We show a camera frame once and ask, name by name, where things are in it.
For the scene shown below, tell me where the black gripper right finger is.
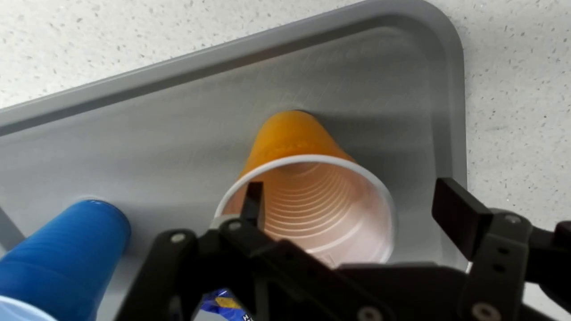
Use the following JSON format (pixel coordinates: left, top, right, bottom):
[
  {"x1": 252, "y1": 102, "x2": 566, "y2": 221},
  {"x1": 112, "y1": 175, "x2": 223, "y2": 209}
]
[{"x1": 432, "y1": 178, "x2": 493, "y2": 259}]

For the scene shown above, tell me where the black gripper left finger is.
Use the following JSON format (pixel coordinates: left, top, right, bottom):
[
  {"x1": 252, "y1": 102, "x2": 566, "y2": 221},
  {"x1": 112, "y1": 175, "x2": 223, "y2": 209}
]
[{"x1": 241, "y1": 182, "x2": 264, "y2": 227}]

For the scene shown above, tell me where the orange plastic cup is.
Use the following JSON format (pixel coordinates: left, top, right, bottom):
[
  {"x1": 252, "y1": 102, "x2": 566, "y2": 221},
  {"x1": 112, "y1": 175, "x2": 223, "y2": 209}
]
[{"x1": 214, "y1": 111, "x2": 396, "y2": 268}]

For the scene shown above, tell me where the blue plastic cup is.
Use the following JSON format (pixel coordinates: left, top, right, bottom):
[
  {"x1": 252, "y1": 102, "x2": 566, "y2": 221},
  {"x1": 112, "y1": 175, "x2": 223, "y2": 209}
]
[{"x1": 0, "y1": 200, "x2": 130, "y2": 321}]

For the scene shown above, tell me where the blue chip bag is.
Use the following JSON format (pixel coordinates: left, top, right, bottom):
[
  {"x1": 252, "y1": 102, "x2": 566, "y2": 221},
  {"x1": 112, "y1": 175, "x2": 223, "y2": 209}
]
[{"x1": 200, "y1": 289, "x2": 253, "y2": 321}]

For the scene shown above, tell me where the grey plastic tray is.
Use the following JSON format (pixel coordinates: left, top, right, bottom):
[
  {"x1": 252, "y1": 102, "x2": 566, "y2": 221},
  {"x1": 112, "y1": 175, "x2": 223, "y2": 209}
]
[{"x1": 0, "y1": 0, "x2": 471, "y2": 321}]

